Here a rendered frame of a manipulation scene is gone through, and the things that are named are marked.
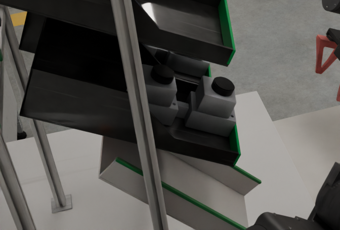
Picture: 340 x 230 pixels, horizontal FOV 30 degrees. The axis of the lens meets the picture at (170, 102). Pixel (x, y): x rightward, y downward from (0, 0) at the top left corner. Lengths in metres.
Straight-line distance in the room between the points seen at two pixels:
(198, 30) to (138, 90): 0.11
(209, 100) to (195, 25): 0.11
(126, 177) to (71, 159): 0.54
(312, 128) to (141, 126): 0.69
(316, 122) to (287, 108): 1.39
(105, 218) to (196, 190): 0.31
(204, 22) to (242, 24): 2.56
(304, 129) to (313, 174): 0.13
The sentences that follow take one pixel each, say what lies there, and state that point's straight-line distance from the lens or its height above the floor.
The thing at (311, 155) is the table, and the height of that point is 0.86.
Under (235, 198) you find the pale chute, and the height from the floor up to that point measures 1.01.
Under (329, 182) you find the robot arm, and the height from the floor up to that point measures 1.29.
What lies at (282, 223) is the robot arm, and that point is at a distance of 0.63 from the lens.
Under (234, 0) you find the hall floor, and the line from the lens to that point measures 3.57.
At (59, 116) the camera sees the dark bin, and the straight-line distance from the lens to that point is 0.78.
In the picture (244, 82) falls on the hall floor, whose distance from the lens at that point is 2.93.
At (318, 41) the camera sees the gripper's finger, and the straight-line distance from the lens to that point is 1.28.
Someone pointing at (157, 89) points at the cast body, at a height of 1.29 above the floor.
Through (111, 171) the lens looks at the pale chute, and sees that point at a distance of 0.84.
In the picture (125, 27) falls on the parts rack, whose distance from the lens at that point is 0.67.
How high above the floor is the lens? 1.77
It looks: 38 degrees down
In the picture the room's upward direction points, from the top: 8 degrees counter-clockwise
